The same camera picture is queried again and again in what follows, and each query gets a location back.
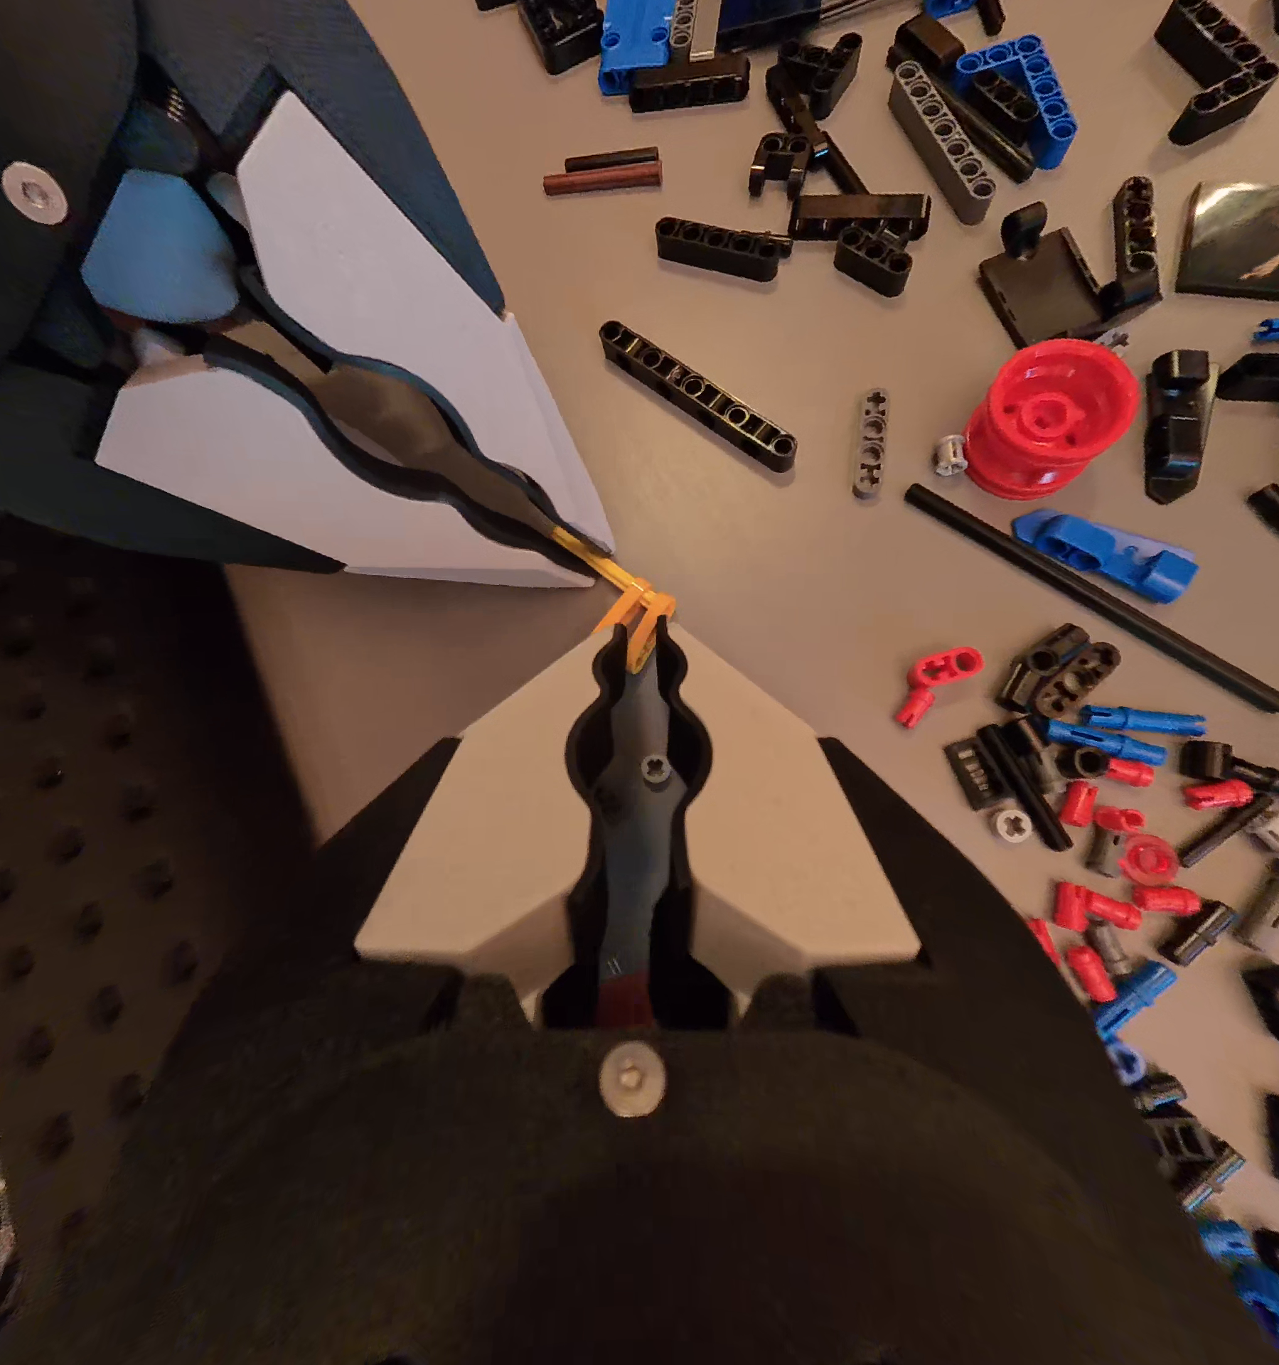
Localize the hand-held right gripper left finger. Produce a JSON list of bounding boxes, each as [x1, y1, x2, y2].
[[352, 629, 640, 1030]]

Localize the grey long toy beam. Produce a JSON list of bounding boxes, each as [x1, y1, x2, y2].
[[887, 58, 996, 228]]

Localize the grey desk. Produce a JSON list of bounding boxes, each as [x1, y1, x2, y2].
[[222, 0, 1279, 1281]]

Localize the blue angled toy beam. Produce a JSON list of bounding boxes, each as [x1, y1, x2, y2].
[[953, 36, 1079, 171]]

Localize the long black toy axle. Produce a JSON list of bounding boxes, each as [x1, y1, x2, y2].
[[903, 483, 1279, 714]]

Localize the black curved toy panel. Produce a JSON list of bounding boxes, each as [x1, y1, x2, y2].
[[1143, 350, 1221, 505]]

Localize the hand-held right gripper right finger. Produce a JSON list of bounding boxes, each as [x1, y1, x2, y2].
[[654, 622, 922, 1027]]

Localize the long black toy beam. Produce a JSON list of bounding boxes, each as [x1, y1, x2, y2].
[[598, 321, 798, 476]]

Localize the pile of black toy beams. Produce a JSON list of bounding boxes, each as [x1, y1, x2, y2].
[[478, 0, 1279, 545]]

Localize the black square toy panel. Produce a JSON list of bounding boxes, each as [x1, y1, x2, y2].
[[977, 202, 1120, 347]]

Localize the dark red toy axle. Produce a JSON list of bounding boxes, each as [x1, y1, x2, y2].
[[543, 160, 664, 197]]

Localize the red toy wheel rim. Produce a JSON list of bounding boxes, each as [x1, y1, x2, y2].
[[961, 340, 1141, 501]]

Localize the blue curved toy panel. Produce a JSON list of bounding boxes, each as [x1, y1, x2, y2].
[[1011, 508, 1200, 606]]

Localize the orange thin toy beam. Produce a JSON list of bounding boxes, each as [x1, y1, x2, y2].
[[593, 576, 677, 674]]

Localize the red toy connector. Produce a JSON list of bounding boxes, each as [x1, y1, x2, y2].
[[894, 644, 984, 730]]

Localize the pile of small toy pins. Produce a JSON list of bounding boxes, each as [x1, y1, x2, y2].
[[942, 699, 1279, 1365]]

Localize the yellow toy axle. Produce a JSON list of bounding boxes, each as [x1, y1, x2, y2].
[[547, 523, 624, 582]]

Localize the grey short toy beam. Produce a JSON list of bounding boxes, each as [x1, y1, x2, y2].
[[850, 389, 893, 501]]

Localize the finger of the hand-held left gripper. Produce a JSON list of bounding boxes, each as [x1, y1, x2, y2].
[[203, 90, 617, 558], [95, 335, 605, 591]]

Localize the blue flat toy panel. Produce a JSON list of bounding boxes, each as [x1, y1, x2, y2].
[[596, 0, 674, 98]]

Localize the black toy connector block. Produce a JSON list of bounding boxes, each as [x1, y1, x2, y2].
[[995, 623, 1122, 718]]

